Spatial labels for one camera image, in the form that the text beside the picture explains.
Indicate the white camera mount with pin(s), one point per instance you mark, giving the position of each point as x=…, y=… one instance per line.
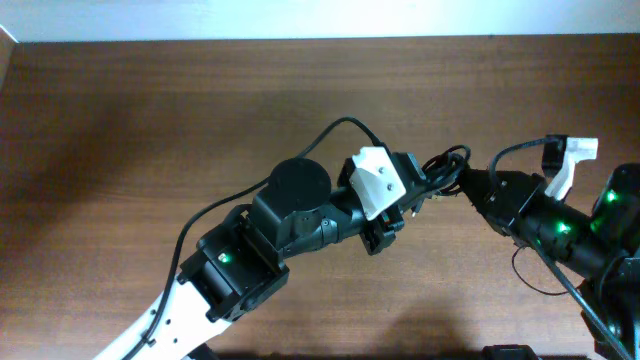
x=375, y=180
x=574, y=150

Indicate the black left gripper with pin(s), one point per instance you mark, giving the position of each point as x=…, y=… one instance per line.
x=382, y=227

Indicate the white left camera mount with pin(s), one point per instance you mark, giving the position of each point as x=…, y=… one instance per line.
x=375, y=180

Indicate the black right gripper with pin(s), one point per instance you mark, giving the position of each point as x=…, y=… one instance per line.
x=513, y=203

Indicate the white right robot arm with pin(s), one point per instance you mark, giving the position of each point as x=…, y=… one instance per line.
x=594, y=256

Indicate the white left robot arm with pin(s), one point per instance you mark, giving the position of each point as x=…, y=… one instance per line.
x=241, y=262

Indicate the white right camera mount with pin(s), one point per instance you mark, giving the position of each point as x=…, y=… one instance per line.
x=574, y=150

